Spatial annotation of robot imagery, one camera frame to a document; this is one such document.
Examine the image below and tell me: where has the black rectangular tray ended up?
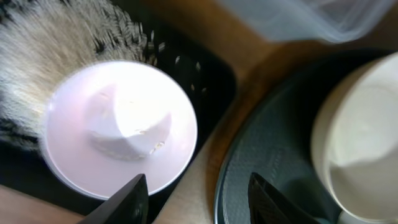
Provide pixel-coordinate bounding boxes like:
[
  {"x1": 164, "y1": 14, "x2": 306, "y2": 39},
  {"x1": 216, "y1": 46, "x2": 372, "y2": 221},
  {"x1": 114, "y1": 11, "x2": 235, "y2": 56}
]
[{"x1": 1, "y1": 1, "x2": 236, "y2": 215}]

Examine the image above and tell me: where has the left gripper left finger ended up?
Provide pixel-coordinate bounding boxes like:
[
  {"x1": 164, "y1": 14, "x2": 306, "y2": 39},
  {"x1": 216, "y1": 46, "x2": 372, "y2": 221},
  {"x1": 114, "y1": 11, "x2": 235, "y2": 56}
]
[{"x1": 78, "y1": 174, "x2": 149, "y2": 224}]

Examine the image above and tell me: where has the pile of rice grains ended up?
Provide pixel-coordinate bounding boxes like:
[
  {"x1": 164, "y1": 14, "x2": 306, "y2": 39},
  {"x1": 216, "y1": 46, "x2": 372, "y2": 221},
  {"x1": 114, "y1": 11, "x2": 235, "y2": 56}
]
[{"x1": 1, "y1": 0, "x2": 165, "y2": 152}]

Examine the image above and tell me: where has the pink bowl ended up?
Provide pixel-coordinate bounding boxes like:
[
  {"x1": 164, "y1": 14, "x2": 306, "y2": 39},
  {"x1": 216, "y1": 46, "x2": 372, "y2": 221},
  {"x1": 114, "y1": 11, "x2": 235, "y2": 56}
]
[{"x1": 39, "y1": 61, "x2": 198, "y2": 200}]

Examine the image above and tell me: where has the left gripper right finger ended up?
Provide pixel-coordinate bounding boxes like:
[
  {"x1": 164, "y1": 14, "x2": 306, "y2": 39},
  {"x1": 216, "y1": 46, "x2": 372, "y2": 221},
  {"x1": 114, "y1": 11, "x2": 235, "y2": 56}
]
[{"x1": 248, "y1": 172, "x2": 319, "y2": 224}]

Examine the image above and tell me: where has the beige plate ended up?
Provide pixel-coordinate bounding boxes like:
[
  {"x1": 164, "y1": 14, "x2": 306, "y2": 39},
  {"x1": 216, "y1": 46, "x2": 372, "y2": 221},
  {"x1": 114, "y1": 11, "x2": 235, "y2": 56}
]
[{"x1": 310, "y1": 53, "x2": 397, "y2": 223}]

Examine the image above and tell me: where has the clear plastic bin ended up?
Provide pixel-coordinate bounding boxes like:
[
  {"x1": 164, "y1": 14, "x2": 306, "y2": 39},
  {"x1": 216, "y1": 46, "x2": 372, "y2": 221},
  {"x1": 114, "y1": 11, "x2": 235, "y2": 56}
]
[{"x1": 218, "y1": 0, "x2": 396, "y2": 44}]

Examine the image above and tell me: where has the round black serving tray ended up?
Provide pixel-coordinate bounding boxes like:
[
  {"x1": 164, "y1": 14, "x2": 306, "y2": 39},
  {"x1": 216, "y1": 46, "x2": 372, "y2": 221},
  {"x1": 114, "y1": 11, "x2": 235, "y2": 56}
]
[{"x1": 214, "y1": 49, "x2": 390, "y2": 224}]

